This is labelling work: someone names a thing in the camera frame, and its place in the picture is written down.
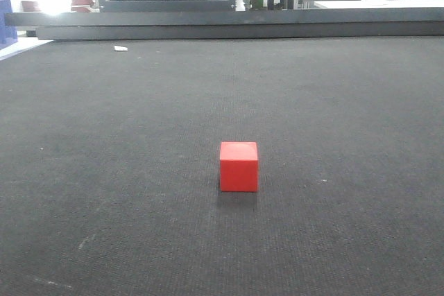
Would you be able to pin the red magnetic cube block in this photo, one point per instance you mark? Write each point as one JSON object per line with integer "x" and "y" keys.
{"x": 239, "y": 166}

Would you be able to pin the dark grey table mat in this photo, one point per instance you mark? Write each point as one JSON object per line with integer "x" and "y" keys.
{"x": 110, "y": 172}

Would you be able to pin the white paper scrap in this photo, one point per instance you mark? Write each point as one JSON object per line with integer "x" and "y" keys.
{"x": 120, "y": 48}

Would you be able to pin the red bag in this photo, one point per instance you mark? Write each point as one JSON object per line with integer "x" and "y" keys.
{"x": 82, "y": 5}

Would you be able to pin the blue plastic crate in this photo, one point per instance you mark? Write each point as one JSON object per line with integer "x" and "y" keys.
{"x": 8, "y": 34}

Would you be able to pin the black metal frame rack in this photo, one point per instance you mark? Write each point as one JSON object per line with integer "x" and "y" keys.
{"x": 217, "y": 19}

